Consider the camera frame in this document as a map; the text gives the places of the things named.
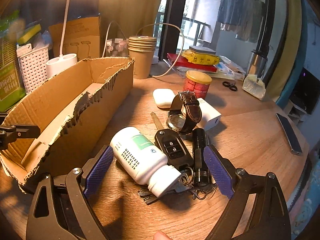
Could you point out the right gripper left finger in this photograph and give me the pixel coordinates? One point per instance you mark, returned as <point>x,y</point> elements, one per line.
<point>60,207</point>

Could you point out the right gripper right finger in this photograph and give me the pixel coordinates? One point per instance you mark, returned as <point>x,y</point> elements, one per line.
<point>269,217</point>

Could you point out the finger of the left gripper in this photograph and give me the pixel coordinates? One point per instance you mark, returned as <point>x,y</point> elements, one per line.
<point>11,133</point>

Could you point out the torn cardboard box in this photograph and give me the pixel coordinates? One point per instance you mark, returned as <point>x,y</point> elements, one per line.
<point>72,110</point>

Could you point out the black mini flashlight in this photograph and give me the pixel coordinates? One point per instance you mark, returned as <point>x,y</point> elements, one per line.
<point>201,172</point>

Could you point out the white pill bottle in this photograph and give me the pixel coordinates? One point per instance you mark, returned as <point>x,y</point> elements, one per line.
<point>144,162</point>

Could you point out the black car key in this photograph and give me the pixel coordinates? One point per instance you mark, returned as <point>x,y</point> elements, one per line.
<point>172,146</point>

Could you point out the white usb charger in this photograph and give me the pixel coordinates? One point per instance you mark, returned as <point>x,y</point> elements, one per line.
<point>210,116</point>

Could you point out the brown leather wristwatch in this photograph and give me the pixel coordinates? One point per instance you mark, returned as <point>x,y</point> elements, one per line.
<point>184,113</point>

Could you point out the red can yellow lid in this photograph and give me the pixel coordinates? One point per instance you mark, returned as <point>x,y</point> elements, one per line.
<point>197,82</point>

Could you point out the white earbuds case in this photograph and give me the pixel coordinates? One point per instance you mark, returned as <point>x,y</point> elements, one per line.
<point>163,97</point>

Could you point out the green tissue package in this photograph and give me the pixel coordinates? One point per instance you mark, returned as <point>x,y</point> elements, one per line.
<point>12,88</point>

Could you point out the white woven plastic basket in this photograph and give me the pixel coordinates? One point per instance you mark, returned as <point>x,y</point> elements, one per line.
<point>32,63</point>

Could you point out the black smartphone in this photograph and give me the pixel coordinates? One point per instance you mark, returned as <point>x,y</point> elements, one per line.
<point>290,135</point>

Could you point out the white desk lamp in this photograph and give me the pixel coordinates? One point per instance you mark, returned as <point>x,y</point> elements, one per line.
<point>62,62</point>

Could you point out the yellow green sponge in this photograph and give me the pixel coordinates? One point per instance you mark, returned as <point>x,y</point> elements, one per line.
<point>29,34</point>

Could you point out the brown lamp packaging box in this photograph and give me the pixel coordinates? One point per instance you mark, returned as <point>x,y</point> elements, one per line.
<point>85,44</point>

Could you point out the crumpled tissue pack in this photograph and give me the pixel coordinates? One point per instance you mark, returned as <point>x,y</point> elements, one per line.
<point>254,86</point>

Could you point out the black scissors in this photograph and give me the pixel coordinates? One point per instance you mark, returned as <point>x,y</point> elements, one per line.
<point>230,85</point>

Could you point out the clear plastic container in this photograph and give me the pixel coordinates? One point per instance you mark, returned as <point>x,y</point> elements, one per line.
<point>117,47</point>

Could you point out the white papers pile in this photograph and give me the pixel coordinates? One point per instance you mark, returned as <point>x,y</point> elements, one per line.
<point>230,69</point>

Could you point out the steel thermos flask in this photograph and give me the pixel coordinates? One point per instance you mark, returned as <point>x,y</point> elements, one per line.
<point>257,63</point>

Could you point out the stack of paper cups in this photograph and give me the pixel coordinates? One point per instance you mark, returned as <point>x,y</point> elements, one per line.
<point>142,48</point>

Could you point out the yellow patterned box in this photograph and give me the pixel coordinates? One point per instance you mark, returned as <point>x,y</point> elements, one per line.
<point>200,58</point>

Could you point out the hanging clothes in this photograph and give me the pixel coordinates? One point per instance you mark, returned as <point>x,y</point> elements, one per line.
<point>243,17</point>

